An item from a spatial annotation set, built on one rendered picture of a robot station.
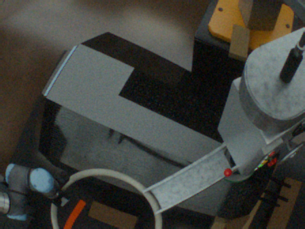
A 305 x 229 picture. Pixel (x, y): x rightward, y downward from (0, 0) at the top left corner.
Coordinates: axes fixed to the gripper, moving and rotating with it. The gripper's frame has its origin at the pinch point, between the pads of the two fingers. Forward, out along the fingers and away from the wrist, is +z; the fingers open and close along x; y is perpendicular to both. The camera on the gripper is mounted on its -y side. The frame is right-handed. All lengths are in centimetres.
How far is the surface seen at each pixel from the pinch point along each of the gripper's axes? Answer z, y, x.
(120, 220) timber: 73, -11, 18
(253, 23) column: -6, -128, 30
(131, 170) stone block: 14.4, -31.7, 15.6
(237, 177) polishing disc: -2, -50, 60
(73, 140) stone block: 14.4, -27.7, -15.7
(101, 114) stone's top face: 2.6, -43.0, -7.5
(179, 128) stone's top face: 1, -56, 25
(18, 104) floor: 87, -35, -98
